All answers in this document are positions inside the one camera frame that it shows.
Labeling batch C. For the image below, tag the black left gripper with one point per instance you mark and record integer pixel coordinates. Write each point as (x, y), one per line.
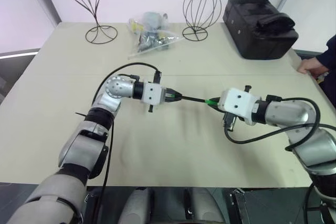
(170, 96)

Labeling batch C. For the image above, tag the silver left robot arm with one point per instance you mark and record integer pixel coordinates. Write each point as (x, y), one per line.
(78, 142)

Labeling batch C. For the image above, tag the clear plastic bag of parts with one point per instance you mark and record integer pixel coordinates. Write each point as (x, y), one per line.
(153, 37)

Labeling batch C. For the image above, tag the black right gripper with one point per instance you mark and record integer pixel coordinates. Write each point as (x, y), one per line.
(230, 121)

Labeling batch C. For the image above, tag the grey rounded robot leg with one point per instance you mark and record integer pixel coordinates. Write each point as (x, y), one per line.
(136, 207)
(203, 205)

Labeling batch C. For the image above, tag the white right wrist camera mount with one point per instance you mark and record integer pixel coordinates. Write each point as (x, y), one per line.
(236, 101)

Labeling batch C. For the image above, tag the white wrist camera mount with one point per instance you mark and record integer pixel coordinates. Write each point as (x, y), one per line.
(153, 93)
(236, 101)

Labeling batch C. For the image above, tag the black perforated metal bracket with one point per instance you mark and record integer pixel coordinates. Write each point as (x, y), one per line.
(237, 205)

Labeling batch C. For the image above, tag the bystander bare hand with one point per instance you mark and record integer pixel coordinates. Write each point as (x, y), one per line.
(311, 66)

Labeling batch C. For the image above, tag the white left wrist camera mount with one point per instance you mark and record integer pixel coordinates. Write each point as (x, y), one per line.
(153, 93)

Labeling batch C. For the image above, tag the dark blue sleeved forearm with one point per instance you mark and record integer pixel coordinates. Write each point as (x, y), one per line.
(328, 56)

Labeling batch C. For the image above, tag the black carrying bag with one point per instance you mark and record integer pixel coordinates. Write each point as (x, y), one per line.
(257, 32)

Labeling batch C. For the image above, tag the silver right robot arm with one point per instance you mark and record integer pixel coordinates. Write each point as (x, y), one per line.
(309, 140)

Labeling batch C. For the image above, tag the black marker pen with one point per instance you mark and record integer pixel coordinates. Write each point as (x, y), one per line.
(194, 99)

